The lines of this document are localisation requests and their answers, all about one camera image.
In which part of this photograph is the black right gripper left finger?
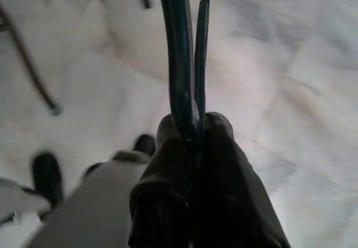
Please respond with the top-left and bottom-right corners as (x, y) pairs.
(128, 113), (201, 248)

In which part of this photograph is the black robot foot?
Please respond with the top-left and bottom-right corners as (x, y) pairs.
(31, 152), (64, 205)
(133, 134), (156, 157)

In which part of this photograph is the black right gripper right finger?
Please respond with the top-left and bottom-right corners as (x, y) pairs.
(197, 112), (291, 248)

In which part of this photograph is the black robot left foot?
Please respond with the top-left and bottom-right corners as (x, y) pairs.
(31, 152), (64, 205)

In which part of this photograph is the black robot right foot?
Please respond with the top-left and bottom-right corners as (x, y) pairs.
(133, 134), (156, 157)

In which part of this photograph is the black plastic hanger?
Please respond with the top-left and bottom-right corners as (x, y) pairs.
(155, 0), (213, 153)

